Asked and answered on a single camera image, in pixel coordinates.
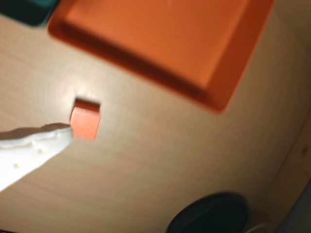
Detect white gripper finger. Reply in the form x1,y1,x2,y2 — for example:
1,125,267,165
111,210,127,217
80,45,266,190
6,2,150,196
0,123,74,193

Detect orange cube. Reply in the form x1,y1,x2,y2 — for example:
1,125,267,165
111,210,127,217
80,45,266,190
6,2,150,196
69,96,102,142

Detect teal plastic box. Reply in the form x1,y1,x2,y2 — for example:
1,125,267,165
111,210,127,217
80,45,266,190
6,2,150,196
0,0,61,28

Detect orange plastic box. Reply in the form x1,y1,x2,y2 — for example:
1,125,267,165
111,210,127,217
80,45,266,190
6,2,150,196
47,0,277,115

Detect black round object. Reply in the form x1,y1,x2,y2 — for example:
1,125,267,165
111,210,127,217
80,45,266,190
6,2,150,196
167,192,251,233

